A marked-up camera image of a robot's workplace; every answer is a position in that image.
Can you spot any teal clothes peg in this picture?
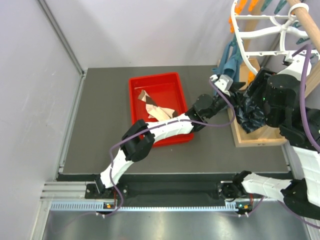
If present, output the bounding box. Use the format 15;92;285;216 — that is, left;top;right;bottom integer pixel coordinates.
260;0;287;15

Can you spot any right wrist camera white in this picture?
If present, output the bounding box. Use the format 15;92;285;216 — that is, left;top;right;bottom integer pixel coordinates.
279;52;306;81

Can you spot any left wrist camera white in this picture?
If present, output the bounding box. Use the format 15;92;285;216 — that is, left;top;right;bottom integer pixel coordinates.
209;74;234;97

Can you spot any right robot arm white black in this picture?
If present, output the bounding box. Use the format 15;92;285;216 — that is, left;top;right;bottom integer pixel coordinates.
219;68;320;220

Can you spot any red plastic tray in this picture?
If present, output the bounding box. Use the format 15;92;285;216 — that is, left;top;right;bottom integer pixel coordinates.
128;71;195;148

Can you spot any dark patterned sock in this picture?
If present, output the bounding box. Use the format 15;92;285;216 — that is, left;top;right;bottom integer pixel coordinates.
234;90;266;134

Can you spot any aluminium rail front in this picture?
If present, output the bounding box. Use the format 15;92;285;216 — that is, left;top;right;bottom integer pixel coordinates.
40;181;239;213

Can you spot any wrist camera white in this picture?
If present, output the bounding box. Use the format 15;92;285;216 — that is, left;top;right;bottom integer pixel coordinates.
279;52;306;81
209;74;234;97

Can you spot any blue sock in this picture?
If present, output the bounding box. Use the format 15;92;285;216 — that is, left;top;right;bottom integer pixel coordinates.
212;38;243;82

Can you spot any white clip hanger frame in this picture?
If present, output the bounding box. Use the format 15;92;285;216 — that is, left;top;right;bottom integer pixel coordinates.
229;0;320;81

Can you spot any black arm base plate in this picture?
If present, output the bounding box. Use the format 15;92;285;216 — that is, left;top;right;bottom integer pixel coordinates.
84;181;253;201

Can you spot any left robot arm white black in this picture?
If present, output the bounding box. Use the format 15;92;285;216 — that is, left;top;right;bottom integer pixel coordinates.
94;79;245;199

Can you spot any wooden rack stand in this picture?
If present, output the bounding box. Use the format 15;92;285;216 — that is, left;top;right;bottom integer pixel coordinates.
230;0;320;148

